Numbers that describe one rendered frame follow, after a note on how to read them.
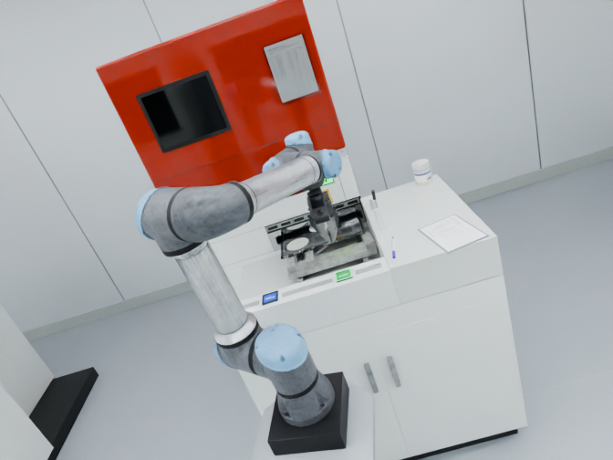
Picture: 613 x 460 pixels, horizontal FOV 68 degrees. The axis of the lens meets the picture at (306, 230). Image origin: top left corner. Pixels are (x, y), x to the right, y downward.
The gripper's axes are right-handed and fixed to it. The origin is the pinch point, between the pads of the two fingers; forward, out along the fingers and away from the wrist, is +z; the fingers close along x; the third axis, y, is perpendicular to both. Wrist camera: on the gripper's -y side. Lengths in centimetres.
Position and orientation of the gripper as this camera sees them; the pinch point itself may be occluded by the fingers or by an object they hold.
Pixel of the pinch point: (331, 240)
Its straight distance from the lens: 146.0
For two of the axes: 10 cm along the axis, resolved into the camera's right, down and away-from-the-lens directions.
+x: -9.5, 3.0, 0.9
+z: 3.1, 8.5, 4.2
